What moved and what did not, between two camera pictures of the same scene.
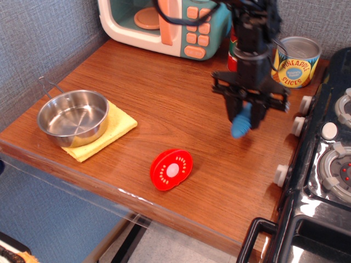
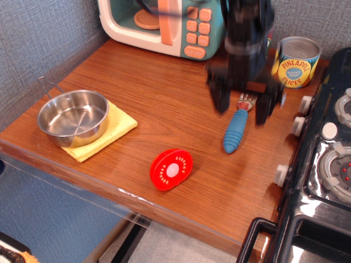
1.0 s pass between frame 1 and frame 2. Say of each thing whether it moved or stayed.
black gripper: moved
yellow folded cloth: stayed
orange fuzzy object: stayed
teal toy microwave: stayed
